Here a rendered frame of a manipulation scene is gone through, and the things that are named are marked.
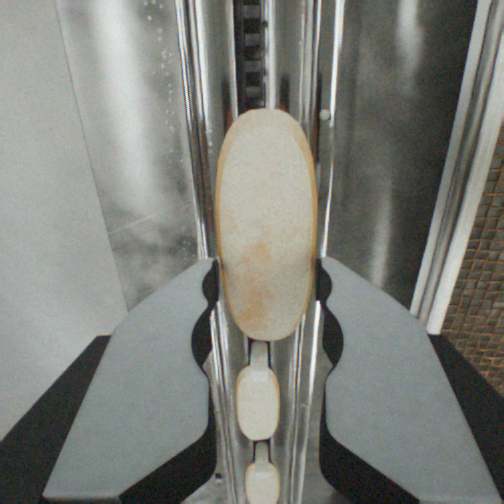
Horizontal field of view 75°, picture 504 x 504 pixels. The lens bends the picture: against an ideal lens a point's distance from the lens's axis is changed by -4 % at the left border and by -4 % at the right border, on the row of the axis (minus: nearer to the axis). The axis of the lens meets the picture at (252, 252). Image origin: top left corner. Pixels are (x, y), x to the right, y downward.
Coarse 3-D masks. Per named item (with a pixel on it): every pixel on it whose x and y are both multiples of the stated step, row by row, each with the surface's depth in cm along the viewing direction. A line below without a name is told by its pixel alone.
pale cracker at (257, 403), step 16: (240, 384) 27; (256, 384) 27; (272, 384) 27; (240, 400) 28; (256, 400) 28; (272, 400) 28; (240, 416) 29; (256, 416) 29; (272, 416) 29; (256, 432) 30; (272, 432) 30
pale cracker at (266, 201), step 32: (256, 128) 11; (288, 128) 11; (224, 160) 12; (256, 160) 11; (288, 160) 11; (224, 192) 12; (256, 192) 12; (288, 192) 12; (224, 224) 12; (256, 224) 12; (288, 224) 12; (224, 256) 13; (256, 256) 13; (288, 256) 13; (224, 288) 14; (256, 288) 13; (288, 288) 13; (256, 320) 14; (288, 320) 15
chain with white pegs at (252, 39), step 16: (240, 0) 17; (240, 16) 17; (256, 16) 17; (240, 32) 17; (256, 32) 17; (240, 48) 17; (240, 64) 18; (256, 64) 18; (256, 96) 19; (256, 352) 26; (256, 368) 25; (256, 448) 33; (256, 464) 32
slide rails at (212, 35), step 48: (192, 0) 15; (288, 0) 15; (192, 48) 16; (288, 48) 16; (288, 96) 17; (240, 336) 26; (288, 336) 25; (288, 384) 28; (240, 432) 31; (288, 432) 31; (240, 480) 36; (288, 480) 36
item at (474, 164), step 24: (480, 72) 13; (480, 96) 13; (480, 120) 13; (480, 144) 13; (480, 168) 15; (456, 192) 15; (480, 192) 15; (456, 216) 15; (456, 240) 17; (480, 240) 17; (456, 264) 17; (432, 288) 18; (456, 288) 18; (480, 288) 18; (432, 312) 18; (456, 312) 19; (480, 336) 19; (480, 360) 20
